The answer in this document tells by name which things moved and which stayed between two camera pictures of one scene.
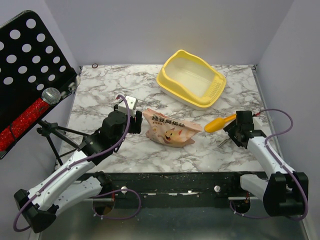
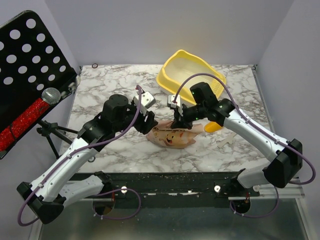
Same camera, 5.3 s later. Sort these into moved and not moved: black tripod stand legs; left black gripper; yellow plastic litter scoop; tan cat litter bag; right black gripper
Moved: left black gripper; right black gripper
Not moved: yellow plastic litter scoop; black tripod stand legs; tan cat litter bag
